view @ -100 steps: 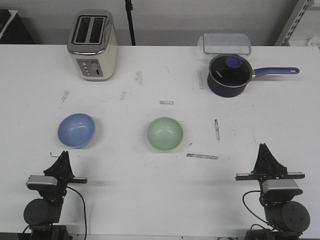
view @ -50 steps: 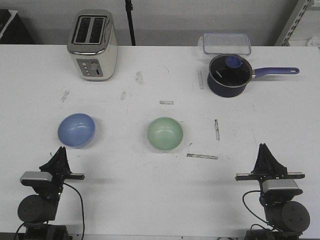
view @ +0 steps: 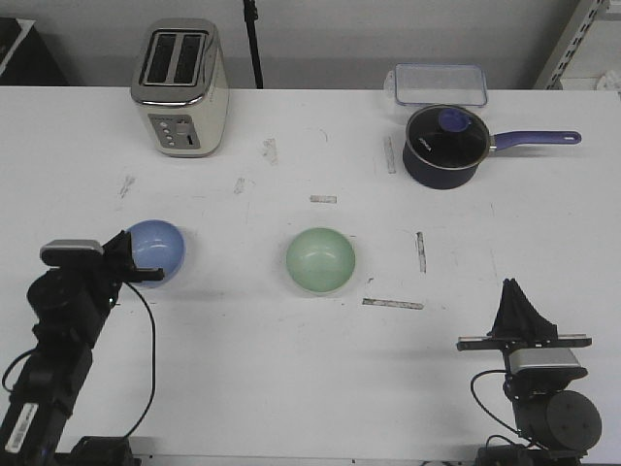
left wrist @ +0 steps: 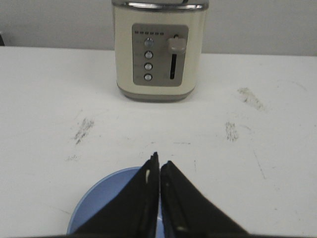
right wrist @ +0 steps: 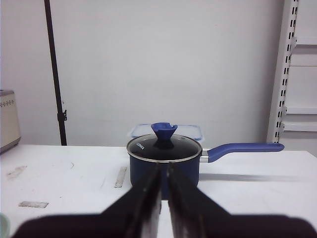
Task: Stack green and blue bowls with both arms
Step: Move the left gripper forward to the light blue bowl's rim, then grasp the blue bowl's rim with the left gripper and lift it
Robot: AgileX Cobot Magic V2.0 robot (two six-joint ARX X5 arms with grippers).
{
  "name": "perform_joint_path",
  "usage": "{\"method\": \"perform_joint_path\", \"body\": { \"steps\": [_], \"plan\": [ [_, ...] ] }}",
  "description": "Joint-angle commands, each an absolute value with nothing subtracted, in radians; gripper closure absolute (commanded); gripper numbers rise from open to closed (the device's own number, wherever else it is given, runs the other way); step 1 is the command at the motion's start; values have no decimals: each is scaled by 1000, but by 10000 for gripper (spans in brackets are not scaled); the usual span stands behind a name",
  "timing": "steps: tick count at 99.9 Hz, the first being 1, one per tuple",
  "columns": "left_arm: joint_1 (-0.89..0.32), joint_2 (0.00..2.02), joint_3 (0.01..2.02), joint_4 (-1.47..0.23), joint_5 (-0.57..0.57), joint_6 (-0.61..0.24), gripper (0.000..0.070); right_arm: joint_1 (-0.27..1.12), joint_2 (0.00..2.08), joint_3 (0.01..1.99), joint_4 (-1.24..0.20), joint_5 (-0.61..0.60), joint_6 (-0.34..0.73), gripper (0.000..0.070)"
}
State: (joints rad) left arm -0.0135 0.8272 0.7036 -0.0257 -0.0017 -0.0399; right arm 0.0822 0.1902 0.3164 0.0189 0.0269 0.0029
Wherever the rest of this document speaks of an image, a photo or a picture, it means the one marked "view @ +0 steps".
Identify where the grey metal shelf upright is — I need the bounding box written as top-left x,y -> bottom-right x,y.
533,0 -> 609,90

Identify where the dark blue saucepan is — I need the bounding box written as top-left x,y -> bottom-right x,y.
403,104 -> 582,189

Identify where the cream toaster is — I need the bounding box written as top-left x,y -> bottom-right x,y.
130,17 -> 229,158

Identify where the black tripod pole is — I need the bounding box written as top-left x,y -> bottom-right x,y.
243,0 -> 264,89

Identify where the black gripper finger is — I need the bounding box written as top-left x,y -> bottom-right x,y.
509,279 -> 558,338
103,230 -> 130,252
488,279 -> 513,339

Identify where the black camera cable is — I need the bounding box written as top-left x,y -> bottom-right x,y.
118,281 -> 157,441
470,369 -> 523,441

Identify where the blue bowl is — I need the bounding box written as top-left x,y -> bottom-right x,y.
127,219 -> 185,287

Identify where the green bowl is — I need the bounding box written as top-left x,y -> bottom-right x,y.
285,227 -> 356,294

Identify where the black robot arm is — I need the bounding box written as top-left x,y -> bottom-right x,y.
456,279 -> 603,465
1,231 -> 165,465

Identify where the clear plastic container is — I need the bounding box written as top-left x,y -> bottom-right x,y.
383,63 -> 488,107

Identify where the glass pot lid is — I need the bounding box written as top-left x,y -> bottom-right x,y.
407,105 -> 491,169

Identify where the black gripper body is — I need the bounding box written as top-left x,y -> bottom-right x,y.
456,334 -> 592,352
102,231 -> 165,283

